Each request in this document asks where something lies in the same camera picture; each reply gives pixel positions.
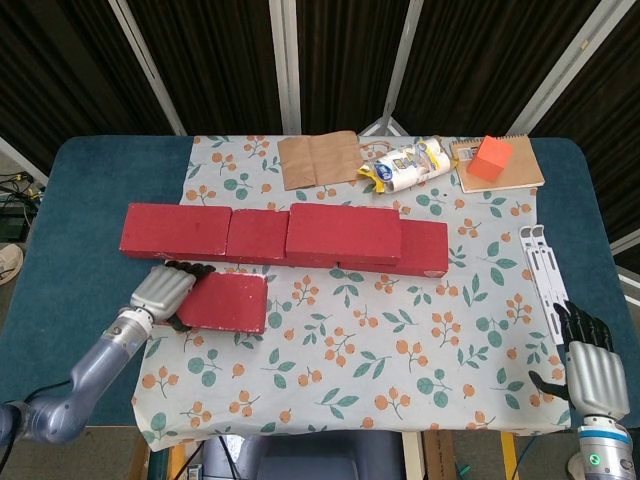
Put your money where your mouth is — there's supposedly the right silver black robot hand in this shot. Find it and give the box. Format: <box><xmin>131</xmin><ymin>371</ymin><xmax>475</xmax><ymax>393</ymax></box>
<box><xmin>528</xmin><ymin>301</ymin><xmax>631</xmax><ymax>419</ymax></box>

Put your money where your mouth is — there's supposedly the brown spiral notebook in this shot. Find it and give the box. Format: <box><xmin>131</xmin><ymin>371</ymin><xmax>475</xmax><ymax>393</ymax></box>
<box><xmin>449</xmin><ymin>133</ymin><xmax>546</xmax><ymax>195</ymax></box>

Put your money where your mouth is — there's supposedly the brown paper bag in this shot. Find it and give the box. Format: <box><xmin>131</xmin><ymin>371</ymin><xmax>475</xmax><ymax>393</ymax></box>
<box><xmin>277</xmin><ymin>130</ymin><xmax>394</xmax><ymax>192</ymax></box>

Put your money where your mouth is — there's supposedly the floor cable bundle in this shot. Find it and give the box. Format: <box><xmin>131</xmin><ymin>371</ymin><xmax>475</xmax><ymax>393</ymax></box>
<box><xmin>0</xmin><ymin>169</ymin><xmax>47</xmax><ymax>207</ymax></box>

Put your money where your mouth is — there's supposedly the white folding stand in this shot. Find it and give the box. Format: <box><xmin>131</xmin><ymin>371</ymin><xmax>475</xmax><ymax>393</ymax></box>
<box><xmin>518</xmin><ymin>224</ymin><xmax>576</xmax><ymax>346</ymax></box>

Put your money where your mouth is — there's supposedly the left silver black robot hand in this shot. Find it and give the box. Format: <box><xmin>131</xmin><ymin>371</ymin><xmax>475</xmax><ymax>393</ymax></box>
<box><xmin>130</xmin><ymin>260</ymin><xmax>216</xmax><ymax>334</ymax></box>

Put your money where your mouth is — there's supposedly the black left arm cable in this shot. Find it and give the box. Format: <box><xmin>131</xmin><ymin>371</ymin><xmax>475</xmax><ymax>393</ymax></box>
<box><xmin>22</xmin><ymin>379</ymin><xmax>75</xmax><ymax>404</ymax></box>

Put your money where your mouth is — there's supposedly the black floor box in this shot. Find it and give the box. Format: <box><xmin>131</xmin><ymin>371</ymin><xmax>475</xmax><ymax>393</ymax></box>
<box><xmin>0</xmin><ymin>208</ymin><xmax>32</xmax><ymax>242</ymax></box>

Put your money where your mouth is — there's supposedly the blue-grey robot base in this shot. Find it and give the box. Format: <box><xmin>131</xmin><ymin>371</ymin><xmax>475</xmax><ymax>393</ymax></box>
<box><xmin>202</xmin><ymin>432</ymin><xmax>406</xmax><ymax>480</ymax></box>

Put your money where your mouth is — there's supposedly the white partition post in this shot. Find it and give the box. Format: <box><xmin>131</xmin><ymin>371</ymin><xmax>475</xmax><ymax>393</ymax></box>
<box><xmin>358</xmin><ymin>0</ymin><xmax>437</xmax><ymax>138</ymax></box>
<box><xmin>108</xmin><ymin>0</ymin><xmax>187</xmax><ymax>136</ymax></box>
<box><xmin>508</xmin><ymin>0</ymin><xmax>632</xmax><ymax>139</ymax></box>
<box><xmin>268</xmin><ymin>0</ymin><xmax>303</xmax><ymax>136</ymax></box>

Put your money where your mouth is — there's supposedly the floral print tablecloth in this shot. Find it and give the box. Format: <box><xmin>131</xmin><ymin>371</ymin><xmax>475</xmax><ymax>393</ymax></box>
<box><xmin>132</xmin><ymin>133</ymin><xmax>574</xmax><ymax>453</ymax></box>

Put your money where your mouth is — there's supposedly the teal table cover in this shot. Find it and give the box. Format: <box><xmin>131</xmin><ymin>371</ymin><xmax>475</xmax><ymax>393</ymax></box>
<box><xmin>0</xmin><ymin>134</ymin><xmax>640</xmax><ymax>431</ymax></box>

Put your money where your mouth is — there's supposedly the orange cube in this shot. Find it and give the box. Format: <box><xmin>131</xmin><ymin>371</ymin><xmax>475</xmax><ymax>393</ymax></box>
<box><xmin>467</xmin><ymin>134</ymin><xmax>515</xmax><ymax>180</ymax></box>

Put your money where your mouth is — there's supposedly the beige shoe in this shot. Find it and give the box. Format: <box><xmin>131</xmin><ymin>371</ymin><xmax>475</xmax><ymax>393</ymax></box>
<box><xmin>0</xmin><ymin>243</ymin><xmax>25</xmax><ymax>286</ymax></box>

